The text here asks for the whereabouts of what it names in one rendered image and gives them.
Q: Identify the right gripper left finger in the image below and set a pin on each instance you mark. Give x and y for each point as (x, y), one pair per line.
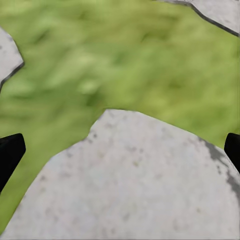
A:
(12, 149)

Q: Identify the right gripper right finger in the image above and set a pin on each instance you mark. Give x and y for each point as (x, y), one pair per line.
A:
(232, 149)

